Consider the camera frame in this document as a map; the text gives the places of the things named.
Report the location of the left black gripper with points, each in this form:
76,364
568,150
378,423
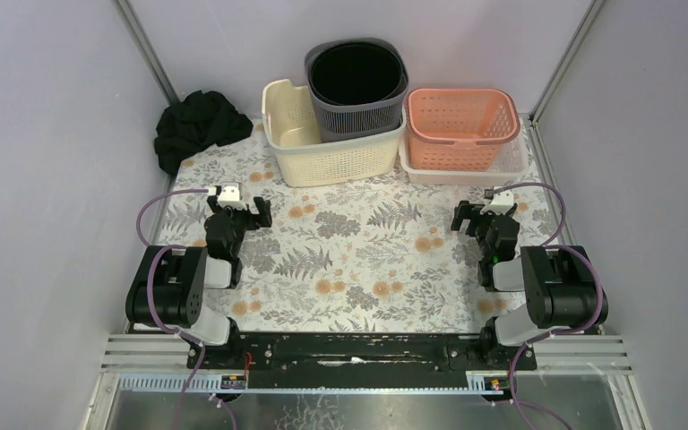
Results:
249,215

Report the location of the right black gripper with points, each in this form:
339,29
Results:
463,211

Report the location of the white perforated shallow tray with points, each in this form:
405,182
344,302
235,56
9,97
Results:
468,172

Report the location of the pink perforated plastic basket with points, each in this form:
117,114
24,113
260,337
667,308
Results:
459,129

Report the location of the grey slatted waste bin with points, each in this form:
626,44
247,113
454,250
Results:
338,123

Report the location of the black plastic bucket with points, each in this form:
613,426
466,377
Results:
356,72

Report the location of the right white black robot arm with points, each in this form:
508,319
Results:
560,290

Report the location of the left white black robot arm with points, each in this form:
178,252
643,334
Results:
167,288

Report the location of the crumpled black cloth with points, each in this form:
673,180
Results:
194,124

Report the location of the cream perforated plastic basket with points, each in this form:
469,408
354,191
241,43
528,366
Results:
304,159

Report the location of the floral patterned table mat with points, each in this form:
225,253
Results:
371,255

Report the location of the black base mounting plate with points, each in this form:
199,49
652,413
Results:
350,360

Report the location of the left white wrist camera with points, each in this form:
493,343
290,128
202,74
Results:
229,196

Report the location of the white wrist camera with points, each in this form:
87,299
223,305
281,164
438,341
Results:
499,202
229,196

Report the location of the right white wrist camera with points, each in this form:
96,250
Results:
499,202

